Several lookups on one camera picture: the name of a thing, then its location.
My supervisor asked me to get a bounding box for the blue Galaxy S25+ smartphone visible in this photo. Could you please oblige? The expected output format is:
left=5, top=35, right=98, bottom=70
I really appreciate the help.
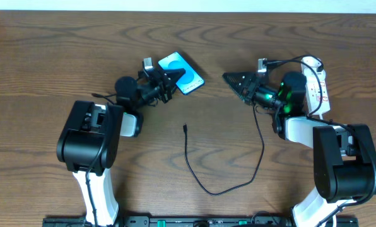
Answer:
left=157, top=51, right=205, bottom=96

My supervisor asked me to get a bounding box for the black USB charging cable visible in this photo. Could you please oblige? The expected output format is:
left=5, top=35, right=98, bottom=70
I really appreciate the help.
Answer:
left=182, top=105, right=266, bottom=197

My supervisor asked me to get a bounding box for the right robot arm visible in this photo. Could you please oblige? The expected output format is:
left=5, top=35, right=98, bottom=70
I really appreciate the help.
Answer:
left=222, top=71, right=376, bottom=226

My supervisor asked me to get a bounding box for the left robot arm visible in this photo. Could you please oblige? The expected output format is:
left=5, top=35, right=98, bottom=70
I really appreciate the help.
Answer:
left=56, top=68, right=185, bottom=226

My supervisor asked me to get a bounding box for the white USB charger adapter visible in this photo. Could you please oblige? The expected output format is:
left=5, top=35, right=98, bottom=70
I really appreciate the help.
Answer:
left=302, top=55, right=324, bottom=73

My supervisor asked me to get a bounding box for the white power strip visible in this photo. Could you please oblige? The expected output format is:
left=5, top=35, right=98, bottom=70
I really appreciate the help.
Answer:
left=302, top=67, right=331, bottom=119

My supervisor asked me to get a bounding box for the black right camera cable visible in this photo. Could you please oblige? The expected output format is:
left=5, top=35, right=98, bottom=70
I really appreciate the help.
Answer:
left=265, top=59, right=376, bottom=227

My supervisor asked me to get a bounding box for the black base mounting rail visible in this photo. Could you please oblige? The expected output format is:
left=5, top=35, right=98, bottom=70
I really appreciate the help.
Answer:
left=42, top=214, right=359, bottom=227

